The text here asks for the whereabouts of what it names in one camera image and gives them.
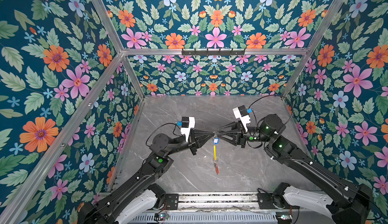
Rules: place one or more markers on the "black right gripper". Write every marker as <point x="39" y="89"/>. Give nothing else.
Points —
<point x="240" y="138"/>

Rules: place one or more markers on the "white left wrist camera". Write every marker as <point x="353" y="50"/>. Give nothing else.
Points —
<point x="187" y="123"/>

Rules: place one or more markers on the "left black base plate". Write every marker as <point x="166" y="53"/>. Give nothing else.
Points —
<point x="167" y="201"/>

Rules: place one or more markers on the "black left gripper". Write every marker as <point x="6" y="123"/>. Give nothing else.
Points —
<point x="198" y="138"/>

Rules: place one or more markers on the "red-capped key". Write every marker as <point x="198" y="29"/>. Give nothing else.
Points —
<point x="216" y="168"/>

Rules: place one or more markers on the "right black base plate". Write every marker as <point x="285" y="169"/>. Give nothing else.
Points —
<point x="270" y="201"/>

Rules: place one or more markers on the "black hook rail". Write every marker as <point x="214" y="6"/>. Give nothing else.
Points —
<point x="213" y="52"/>

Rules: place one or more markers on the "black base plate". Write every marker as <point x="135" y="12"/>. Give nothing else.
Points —
<point x="167" y="201"/>
<point x="270" y="201"/>

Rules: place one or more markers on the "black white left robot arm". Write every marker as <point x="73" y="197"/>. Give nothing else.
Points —
<point x="140" y="192"/>

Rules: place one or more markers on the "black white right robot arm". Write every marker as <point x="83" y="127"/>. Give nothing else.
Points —
<point x="342" y="201"/>

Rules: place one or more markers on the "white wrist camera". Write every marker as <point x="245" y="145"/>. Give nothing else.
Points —
<point x="243" y="114"/>
<point x="187" y="123"/>

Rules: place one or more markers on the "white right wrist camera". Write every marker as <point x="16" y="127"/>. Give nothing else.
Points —
<point x="243" y="114"/>

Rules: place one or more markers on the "white vented cable duct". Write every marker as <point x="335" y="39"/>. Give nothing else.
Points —
<point x="205" y="218"/>

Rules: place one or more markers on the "large keyring with yellow sleeve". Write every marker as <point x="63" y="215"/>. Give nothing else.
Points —
<point x="215" y="151"/>

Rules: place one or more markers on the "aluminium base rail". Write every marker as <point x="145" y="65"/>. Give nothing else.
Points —
<point x="216" y="201"/>

